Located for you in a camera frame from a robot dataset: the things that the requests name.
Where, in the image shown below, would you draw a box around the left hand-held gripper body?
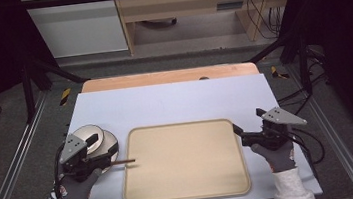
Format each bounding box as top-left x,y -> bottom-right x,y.
55,130 -> 99,185

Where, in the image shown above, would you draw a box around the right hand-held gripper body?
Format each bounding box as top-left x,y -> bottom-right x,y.
237,103 -> 312,155

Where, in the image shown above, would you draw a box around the brown wooden chopstick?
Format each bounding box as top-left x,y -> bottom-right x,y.
110,158 -> 137,167

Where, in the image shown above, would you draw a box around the person's right hand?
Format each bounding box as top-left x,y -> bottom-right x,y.
249,137 -> 298,176

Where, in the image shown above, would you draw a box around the person's left hand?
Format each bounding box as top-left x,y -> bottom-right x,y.
57,167 -> 107,199

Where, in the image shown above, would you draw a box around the round beige plate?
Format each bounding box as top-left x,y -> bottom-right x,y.
93,128 -> 123,175
71,122 -> 107,156

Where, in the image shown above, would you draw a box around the yellow black floor tape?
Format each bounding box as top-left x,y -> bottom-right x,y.
58,87 -> 74,107
269,64 -> 291,82

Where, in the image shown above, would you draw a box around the beige rectangular tray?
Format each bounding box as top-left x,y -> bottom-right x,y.
115,115 -> 254,199

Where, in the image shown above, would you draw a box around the white board table cover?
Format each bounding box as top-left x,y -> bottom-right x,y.
28,66 -> 324,199

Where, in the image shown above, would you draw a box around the wooden table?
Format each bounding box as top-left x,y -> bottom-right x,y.
79,60 -> 261,95

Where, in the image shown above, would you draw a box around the white cabinet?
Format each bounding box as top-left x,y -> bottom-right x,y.
18,0 -> 130,63

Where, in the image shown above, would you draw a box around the light wooden desk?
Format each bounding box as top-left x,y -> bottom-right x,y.
112,0 -> 303,58

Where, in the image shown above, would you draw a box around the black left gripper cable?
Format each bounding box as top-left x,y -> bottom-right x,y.
44,143 -> 73,199

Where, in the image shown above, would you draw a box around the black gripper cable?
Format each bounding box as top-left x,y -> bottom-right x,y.
44,143 -> 73,199
286,122 -> 329,181

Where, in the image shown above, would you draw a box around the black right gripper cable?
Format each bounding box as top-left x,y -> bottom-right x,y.
286,122 -> 329,181

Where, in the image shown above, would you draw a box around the black floor cables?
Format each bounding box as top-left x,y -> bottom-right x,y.
271,43 -> 335,119

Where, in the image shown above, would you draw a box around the black hanging cables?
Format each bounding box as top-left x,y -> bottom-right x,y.
243,0 -> 288,43

